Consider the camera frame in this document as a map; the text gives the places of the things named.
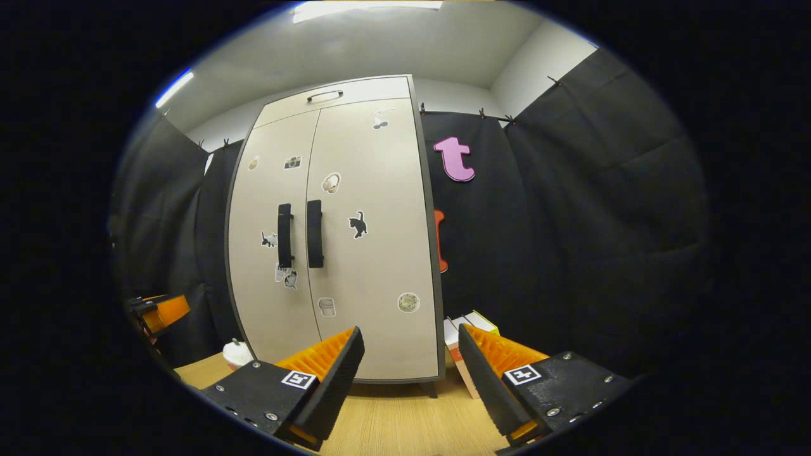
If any white round container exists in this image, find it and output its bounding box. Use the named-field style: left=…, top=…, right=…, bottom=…
left=222, top=339, right=255, bottom=371

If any large ceiling light panel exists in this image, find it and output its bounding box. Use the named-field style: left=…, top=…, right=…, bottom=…
left=293, top=0, right=444, bottom=25

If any white shoe cabinet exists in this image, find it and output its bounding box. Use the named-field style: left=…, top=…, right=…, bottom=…
left=225, top=75, right=446, bottom=400

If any black door handle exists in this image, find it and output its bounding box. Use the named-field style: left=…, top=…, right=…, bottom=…
left=278, top=203, right=294, bottom=269
left=307, top=199, right=324, bottom=269

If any white and red book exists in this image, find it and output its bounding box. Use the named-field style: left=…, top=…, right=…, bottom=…
left=444, top=317, right=480, bottom=400

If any white cabinet drawer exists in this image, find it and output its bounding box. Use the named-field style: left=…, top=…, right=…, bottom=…
left=257, top=77, right=412, bottom=127

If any narrow ceiling light strip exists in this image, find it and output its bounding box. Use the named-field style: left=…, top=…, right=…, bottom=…
left=155, top=68, right=195, bottom=108

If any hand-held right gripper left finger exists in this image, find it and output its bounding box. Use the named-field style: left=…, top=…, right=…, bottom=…
left=201, top=326, right=366, bottom=452

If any white shoe cabinet door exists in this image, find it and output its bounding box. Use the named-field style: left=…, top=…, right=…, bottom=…
left=228, top=109, right=322, bottom=365
left=305, top=98, right=440, bottom=381

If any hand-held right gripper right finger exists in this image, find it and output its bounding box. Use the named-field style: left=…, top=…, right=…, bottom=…
left=457, top=324, right=636, bottom=449

